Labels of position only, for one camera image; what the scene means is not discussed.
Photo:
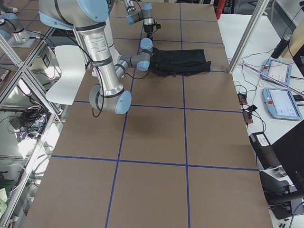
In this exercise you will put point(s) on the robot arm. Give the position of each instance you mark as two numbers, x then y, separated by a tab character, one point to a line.
136	12
89	18

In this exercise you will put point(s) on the upper blue teach pendant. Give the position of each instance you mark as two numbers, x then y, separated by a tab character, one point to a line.
278	70

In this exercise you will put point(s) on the blue teach pendant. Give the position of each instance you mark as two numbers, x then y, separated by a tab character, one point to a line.
281	104
278	70

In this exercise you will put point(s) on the lower blue teach pendant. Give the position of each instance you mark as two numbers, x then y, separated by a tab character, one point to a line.
281	104

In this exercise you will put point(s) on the black water bottle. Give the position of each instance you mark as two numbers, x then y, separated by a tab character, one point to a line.
281	46

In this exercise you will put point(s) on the aluminium frame post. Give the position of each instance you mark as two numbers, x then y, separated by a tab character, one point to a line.
255	18

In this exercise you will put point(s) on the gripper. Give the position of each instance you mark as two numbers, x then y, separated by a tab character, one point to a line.
148	28

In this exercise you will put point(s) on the black box with label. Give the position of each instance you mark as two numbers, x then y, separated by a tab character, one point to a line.
264	150

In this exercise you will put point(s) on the white plastic chair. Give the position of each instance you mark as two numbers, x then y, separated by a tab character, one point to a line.
72	65

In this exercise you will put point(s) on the black monitor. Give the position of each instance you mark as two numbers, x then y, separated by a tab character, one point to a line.
289	150

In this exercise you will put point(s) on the black graphic t-shirt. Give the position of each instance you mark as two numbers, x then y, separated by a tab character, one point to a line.
178	62

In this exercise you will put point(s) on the red cylinder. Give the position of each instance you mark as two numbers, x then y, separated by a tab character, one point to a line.
220	8

